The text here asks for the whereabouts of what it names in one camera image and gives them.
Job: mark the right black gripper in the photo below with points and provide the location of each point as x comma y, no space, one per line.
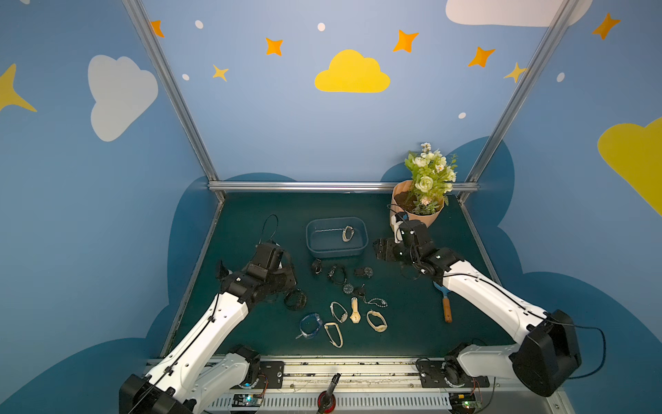
392,246

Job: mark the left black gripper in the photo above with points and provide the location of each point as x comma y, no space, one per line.
286,282

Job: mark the small black watch white face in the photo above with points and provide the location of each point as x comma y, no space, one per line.
316,267

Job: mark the silver chain bracelet watch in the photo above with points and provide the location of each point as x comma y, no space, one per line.
378,302

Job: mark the black dial leather strap watch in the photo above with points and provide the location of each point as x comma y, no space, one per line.
355,291

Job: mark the cream strap round watch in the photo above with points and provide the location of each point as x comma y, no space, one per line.
376,321

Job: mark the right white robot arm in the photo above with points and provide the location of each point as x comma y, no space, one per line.
545,350

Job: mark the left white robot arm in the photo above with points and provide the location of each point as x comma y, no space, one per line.
178,384

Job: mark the blue plastic storage box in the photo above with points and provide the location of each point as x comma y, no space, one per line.
323,237

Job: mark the ribbed terracotta flower pot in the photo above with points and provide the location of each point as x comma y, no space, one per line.
402,203

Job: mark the silver cylindrical flashlight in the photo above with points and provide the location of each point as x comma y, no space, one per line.
222,272

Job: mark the artificial white flower plant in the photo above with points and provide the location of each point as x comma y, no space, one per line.
432,178

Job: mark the left green circuit board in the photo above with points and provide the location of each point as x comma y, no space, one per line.
247,401

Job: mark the green circuit board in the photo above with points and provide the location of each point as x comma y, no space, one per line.
463,403
247,401

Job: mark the red emergency stop button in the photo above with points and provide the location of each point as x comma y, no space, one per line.
326,401

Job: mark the right green circuit board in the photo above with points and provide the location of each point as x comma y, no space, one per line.
463,403

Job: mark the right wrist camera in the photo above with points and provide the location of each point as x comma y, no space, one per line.
396,219

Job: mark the blue garden fork wooden handle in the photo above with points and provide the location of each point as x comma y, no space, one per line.
446,305

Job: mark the cream strap square watch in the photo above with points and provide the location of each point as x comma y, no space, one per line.
333,332

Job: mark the cream strap small watch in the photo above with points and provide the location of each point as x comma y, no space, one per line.
355,316

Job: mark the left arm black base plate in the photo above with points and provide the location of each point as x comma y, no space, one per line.
269,374

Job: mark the aluminium back frame bar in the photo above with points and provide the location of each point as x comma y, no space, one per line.
303,186

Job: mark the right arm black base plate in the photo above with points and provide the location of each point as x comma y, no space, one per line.
440,373

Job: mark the aluminium rail front frame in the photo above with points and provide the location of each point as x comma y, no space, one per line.
378,384

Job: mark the aluminium right frame post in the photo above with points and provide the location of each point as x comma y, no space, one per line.
550,41

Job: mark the aluminium frame post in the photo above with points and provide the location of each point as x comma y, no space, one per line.
139,18
550,41

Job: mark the aluminium left frame post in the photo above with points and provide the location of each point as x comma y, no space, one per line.
139,18

